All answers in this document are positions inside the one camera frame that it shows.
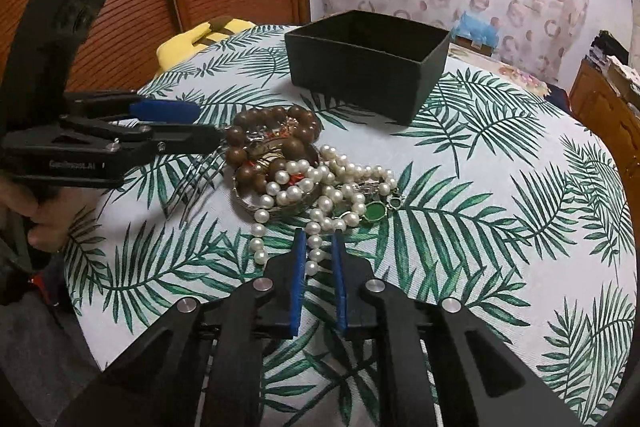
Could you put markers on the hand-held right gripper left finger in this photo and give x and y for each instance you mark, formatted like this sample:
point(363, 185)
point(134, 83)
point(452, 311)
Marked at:
point(299, 287)

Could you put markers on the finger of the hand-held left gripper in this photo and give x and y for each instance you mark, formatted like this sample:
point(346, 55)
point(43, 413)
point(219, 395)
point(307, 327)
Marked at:
point(185, 139)
point(160, 109)

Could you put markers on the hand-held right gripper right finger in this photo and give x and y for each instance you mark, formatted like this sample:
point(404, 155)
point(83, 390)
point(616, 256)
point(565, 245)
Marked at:
point(340, 287)

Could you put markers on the metal hair comb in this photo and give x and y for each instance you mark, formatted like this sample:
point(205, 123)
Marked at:
point(207, 167)

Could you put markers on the green stone pendant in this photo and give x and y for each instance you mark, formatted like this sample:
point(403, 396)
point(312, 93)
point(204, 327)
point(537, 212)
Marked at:
point(375, 210)

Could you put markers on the silver bangle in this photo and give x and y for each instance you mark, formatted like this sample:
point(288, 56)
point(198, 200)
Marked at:
point(246, 202)

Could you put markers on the black jewelry box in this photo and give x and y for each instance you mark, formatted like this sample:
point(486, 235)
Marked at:
point(350, 67)

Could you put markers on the person's left hand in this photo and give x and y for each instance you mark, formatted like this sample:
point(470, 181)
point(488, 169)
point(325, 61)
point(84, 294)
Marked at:
point(45, 227)

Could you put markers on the yellow plush toy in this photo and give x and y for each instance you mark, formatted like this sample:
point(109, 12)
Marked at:
point(175, 49)

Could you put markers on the leaf-print tablecloth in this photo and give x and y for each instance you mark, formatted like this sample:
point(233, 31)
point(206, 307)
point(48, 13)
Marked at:
point(475, 257)

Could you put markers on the floral blanket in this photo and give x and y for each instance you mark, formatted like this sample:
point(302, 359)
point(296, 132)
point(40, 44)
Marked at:
point(510, 74)

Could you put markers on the brown cardboard box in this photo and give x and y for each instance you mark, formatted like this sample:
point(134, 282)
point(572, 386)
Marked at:
point(470, 45)

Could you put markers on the dark blue bed sheet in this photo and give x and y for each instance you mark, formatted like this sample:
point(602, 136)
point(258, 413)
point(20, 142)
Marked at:
point(556, 96)

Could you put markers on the blue plastic bag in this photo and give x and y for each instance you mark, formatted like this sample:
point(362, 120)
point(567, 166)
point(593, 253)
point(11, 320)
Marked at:
point(475, 27)

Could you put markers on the wooden cabinet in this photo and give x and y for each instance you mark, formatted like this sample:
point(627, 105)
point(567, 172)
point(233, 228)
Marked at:
point(600, 107)

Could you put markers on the stack of folded clothes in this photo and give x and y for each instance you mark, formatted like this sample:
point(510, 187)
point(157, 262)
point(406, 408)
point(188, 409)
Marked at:
point(607, 52)

